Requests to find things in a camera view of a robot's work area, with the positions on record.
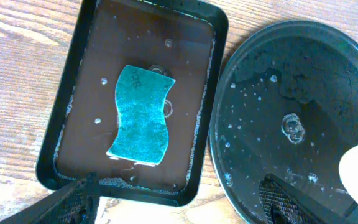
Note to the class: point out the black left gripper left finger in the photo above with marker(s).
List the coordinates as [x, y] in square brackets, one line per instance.
[75, 203]

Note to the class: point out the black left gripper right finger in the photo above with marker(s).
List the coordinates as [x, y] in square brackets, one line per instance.
[284, 204]

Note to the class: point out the green and yellow sponge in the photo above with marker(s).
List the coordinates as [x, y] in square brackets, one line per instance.
[142, 134]

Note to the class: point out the round black tray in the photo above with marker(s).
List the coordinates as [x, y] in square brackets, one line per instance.
[286, 104]

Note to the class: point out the rectangular black water tray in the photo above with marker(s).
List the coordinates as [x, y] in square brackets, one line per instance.
[184, 39]

